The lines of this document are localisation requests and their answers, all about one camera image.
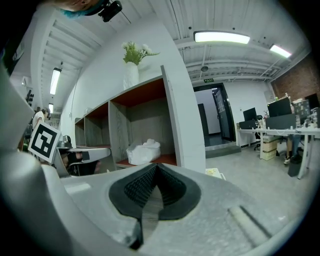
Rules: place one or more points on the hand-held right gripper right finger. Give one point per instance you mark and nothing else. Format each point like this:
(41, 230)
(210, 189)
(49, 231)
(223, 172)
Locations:
(212, 212)

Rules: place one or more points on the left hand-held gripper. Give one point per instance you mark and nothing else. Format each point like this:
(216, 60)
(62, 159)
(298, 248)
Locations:
(45, 142)

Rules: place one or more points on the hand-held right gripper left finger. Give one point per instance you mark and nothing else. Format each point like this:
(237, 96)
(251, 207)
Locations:
(105, 190)

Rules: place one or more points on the white paper tissue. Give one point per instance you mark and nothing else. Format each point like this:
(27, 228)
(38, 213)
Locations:
(143, 152)

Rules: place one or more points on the grey wooden shelf desk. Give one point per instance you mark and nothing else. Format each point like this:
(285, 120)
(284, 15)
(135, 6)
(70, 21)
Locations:
(151, 207)

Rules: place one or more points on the wooden shelf unit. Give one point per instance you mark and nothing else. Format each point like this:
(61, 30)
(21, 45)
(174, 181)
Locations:
(172, 112)

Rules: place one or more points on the long white office desk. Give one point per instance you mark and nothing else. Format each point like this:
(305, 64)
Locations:
(275, 132)

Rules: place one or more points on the small black computer monitor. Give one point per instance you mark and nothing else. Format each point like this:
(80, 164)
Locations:
(250, 114)

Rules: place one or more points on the black desk partition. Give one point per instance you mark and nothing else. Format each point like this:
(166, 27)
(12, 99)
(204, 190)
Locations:
(280, 122)

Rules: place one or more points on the large black computer monitor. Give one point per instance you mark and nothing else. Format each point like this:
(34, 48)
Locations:
(280, 107)

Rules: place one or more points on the white rolling cabinet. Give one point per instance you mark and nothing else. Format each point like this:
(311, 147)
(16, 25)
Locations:
(215, 172)

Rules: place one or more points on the grey doorway ramp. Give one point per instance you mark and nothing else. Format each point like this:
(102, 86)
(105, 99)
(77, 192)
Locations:
(222, 150)

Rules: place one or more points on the stacked cardboard boxes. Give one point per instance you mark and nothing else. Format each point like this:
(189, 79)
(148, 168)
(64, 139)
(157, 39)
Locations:
(270, 150)

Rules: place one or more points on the long ceiling light panel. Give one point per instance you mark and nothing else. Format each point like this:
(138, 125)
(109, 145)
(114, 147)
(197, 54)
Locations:
(55, 81)
(280, 50)
(222, 37)

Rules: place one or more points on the black office chair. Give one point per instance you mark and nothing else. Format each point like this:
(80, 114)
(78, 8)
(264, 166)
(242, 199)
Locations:
(258, 135)

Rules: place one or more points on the black waste bin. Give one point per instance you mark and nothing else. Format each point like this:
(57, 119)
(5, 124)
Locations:
(293, 170)

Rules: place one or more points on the tall white vase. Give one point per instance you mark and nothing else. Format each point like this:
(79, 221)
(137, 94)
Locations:
(131, 77)

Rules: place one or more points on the white artificial flower bouquet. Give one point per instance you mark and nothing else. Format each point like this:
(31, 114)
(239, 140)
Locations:
(132, 53)

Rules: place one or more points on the green exit sign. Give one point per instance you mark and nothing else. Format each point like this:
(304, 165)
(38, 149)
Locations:
(209, 80)

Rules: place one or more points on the black door frame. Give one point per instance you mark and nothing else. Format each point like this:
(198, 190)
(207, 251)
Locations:
(231, 112)

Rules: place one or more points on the black head-mounted camera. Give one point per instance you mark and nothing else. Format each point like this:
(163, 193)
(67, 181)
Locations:
(111, 10)

